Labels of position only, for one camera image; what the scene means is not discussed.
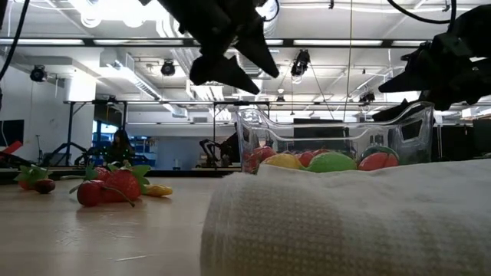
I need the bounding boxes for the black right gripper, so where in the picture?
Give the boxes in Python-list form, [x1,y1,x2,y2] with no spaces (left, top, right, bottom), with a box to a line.
[371,33,491,123]

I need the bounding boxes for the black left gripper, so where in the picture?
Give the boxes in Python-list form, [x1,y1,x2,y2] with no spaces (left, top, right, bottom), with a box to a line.
[157,0,280,96]

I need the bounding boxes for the round red toy fruit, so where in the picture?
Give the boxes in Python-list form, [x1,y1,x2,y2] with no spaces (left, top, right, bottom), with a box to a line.
[358,152,400,172]

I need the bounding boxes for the clear plastic tupperware container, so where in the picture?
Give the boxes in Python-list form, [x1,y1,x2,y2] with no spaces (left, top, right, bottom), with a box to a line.
[236,100,436,176]

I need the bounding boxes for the green toy lime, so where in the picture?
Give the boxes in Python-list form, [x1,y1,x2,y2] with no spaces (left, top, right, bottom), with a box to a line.
[305,151,358,173]

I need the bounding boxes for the yellow toy lemon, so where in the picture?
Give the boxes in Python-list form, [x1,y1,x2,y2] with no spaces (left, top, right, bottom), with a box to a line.
[262,153,304,171]

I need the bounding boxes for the small yellow toy banana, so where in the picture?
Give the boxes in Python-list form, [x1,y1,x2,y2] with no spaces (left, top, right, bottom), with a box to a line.
[142,183,173,198]

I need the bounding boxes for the small toy strawberry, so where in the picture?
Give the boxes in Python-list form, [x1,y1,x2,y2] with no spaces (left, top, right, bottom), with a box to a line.
[84,164,112,183]

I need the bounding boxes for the dark red toy cherry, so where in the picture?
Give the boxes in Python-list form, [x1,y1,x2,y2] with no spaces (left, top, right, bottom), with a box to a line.
[33,178,57,195]

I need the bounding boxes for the toy strawberry with big leaves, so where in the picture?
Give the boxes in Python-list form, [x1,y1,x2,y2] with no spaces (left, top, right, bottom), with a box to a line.
[14,164,53,192]

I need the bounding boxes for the black ceiling spotlight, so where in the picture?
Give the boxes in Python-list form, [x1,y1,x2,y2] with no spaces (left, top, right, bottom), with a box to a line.
[160,59,176,77]
[358,90,377,105]
[29,64,48,83]

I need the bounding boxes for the black overhead crossbar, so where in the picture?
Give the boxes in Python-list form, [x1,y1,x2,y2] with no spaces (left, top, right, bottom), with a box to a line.
[0,37,491,48]

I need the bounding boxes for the black partition panels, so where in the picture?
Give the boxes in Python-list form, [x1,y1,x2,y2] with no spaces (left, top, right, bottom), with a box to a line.
[433,124,475,161]

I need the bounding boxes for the black background robot arms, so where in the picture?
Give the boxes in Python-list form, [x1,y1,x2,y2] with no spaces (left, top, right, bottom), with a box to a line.
[199,137,222,168]

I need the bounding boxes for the black stand with screen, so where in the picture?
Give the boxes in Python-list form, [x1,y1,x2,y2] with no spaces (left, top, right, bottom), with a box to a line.
[63,100,130,154]

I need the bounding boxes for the white waffle dish towel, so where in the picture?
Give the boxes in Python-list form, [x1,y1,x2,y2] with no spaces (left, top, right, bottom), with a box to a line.
[199,158,491,276]

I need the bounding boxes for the red bar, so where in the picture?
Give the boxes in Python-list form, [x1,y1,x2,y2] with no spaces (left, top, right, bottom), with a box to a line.
[0,140,20,159]

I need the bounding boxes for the black hanging camera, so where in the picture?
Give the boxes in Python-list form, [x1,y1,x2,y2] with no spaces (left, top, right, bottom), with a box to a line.
[290,48,311,84]

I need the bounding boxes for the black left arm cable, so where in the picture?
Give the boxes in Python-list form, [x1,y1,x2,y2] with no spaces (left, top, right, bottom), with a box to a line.
[264,0,281,22]

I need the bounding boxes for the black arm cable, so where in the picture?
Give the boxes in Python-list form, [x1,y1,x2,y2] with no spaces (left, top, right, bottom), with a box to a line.
[264,0,281,22]
[385,0,458,35]

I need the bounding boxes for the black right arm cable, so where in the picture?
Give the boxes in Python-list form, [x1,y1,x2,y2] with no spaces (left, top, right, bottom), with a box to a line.
[385,0,458,35]

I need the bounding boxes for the thin black hanging cable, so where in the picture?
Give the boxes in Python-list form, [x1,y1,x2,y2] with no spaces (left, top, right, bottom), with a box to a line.
[0,0,31,82]

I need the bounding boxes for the dark wall screen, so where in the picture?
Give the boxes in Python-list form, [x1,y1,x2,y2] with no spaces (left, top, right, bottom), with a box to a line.
[0,119,25,147]

